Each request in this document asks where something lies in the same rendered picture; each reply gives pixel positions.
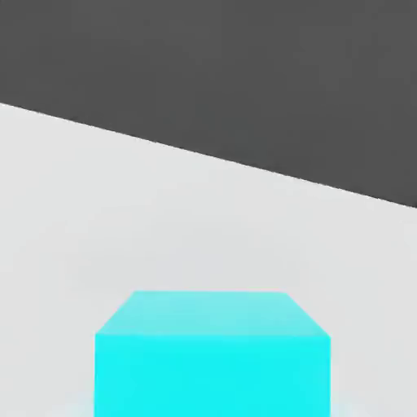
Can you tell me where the small cyan cube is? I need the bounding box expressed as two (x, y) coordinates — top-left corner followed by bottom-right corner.
(94, 290), (332, 417)

